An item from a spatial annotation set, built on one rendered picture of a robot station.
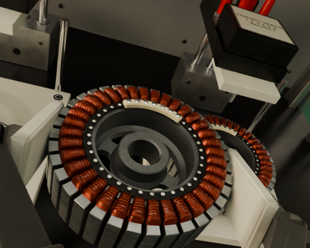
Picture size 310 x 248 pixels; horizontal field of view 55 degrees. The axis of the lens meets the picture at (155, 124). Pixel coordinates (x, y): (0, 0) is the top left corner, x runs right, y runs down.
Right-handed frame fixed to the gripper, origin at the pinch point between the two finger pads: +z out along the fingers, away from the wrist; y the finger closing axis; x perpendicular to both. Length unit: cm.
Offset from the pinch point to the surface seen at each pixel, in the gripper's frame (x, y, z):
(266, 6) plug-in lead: 13.5, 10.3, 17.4
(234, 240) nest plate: -8.0, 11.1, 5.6
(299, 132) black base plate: 0.0, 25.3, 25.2
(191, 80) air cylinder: 3.1, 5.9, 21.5
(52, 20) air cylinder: 5.0, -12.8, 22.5
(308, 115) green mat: 1.9, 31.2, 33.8
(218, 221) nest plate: -7.3, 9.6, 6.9
